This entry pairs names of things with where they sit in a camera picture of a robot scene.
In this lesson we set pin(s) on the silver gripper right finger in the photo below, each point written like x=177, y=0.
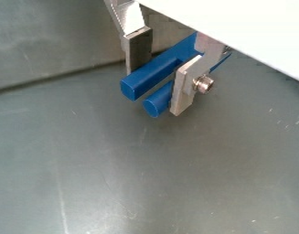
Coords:
x=192, y=77

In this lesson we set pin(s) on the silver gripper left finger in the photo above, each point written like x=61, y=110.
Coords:
x=135, y=33

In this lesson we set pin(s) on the blue square-circle object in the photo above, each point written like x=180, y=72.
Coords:
x=145, y=77

